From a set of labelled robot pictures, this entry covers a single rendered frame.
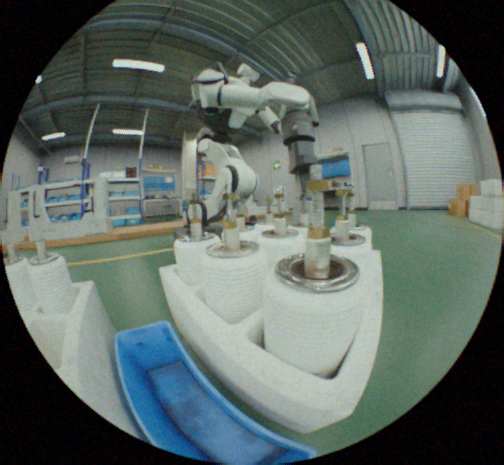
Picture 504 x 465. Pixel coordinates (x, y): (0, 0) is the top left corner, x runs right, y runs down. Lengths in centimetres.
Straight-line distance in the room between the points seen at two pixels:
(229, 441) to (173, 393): 13
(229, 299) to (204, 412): 23
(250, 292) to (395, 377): 34
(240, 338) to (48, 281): 28
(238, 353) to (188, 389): 21
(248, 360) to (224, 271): 9
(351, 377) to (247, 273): 15
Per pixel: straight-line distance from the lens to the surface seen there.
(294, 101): 42
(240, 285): 18
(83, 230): 226
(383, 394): 37
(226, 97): 46
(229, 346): 16
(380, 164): 534
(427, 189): 550
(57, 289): 31
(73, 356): 22
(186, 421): 33
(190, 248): 26
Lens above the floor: 31
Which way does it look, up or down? 3 degrees down
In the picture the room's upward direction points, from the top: 3 degrees counter-clockwise
